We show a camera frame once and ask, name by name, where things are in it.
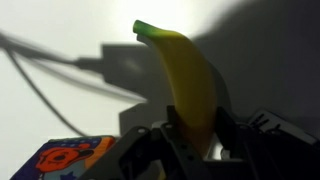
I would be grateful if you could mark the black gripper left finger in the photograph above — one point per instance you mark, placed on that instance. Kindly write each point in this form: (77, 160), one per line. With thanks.
(156, 153)

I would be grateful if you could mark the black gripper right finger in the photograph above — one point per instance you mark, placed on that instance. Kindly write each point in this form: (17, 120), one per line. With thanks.
(273, 156)

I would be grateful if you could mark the yellow banana plush toy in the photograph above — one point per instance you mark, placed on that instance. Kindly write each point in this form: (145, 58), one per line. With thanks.
(190, 83)

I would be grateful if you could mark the orange dice with number six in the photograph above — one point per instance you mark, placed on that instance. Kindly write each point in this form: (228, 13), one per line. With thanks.
(63, 158)

